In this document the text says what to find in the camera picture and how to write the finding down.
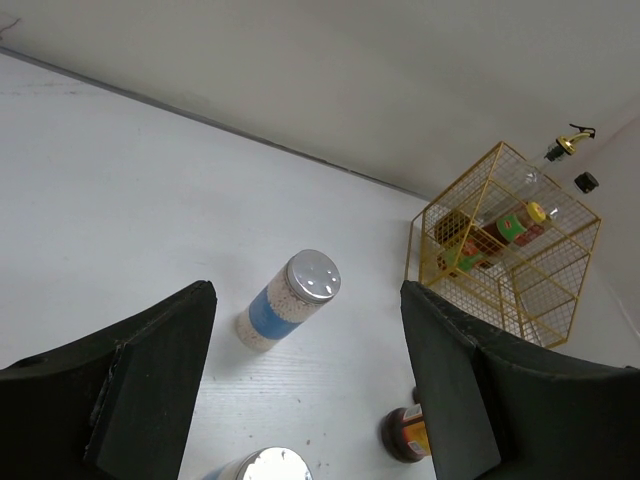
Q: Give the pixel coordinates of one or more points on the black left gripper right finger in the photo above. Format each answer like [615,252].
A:
[498,407]

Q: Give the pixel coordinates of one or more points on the red label vinegar bottle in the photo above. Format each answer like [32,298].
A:
[569,224]

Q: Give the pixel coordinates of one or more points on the green label sauce bottle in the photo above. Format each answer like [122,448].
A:
[483,244]

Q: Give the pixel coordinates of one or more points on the yellow wire basket rack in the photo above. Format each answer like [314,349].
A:
[536,302]

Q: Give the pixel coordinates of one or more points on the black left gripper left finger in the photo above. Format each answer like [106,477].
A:
[116,404]

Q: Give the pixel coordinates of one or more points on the blue label shaker jar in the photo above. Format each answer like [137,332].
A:
[308,281]
[272,463]

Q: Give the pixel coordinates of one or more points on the red lid dark sauce jar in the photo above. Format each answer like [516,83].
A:
[404,436]

